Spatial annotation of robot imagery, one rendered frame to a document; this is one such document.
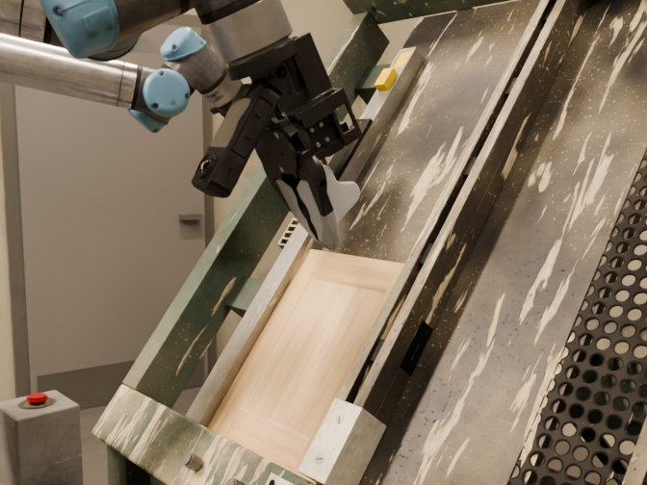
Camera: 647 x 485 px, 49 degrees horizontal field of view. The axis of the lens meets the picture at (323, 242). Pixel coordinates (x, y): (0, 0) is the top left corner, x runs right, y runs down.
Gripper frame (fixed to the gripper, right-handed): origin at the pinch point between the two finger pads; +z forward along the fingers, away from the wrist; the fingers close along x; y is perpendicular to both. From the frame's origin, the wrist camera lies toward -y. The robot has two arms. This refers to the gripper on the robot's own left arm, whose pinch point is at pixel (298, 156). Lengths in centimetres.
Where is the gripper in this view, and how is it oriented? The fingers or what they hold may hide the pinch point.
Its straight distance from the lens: 152.4
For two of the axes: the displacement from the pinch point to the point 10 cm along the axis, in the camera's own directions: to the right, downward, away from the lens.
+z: 5.8, 5.6, 5.9
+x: -2.1, 8.1, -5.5
